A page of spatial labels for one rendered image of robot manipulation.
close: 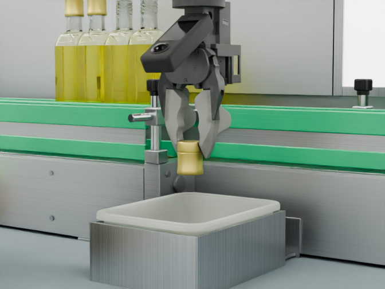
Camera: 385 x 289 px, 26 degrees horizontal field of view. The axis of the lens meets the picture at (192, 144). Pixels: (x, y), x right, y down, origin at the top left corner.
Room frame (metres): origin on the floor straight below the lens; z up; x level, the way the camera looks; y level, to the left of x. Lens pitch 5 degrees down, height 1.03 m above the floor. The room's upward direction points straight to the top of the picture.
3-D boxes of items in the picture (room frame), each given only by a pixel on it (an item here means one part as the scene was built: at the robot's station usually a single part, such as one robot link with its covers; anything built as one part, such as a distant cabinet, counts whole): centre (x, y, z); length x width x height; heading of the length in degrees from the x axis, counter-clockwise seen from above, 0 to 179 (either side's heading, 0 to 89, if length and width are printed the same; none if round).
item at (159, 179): (1.27, 0.03, 0.85); 0.09 x 0.04 x 0.07; 146
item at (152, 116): (1.26, 0.04, 0.95); 0.17 x 0.03 x 0.12; 146
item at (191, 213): (1.11, 0.00, 0.80); 0.22 x 0.17 x 0.09; 146
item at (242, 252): (1.13, -0.01, 0.79); 0.27 x 0.17 x 0.08; 146
